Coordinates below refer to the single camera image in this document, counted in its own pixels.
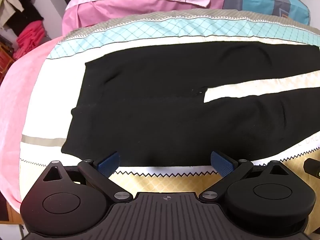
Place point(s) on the black pants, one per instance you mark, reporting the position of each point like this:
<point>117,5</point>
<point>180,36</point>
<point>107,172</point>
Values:
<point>155,120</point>

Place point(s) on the wooden rack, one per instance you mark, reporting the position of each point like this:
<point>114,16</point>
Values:
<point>5,55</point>

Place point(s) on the patterned cream and teal bedspread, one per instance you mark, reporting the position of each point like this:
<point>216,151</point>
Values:
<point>155,33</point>

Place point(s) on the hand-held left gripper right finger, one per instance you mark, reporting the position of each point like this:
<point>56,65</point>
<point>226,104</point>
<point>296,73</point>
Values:
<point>221,166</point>

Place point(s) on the red clothes pile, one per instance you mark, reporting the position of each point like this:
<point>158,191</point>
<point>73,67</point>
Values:
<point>30,38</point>

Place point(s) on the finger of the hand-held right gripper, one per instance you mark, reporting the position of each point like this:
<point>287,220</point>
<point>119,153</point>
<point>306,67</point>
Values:
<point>311,168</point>

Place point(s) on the pink fleece blanket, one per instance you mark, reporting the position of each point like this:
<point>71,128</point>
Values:
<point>22,92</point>

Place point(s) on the pink and blue pillow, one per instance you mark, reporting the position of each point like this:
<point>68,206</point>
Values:
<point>140,2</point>

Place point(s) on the beige garment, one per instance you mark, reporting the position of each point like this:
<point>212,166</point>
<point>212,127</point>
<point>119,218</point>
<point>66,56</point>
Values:
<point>11,3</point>

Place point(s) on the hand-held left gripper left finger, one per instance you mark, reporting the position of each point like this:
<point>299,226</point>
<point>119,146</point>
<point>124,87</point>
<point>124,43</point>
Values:
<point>108,166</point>

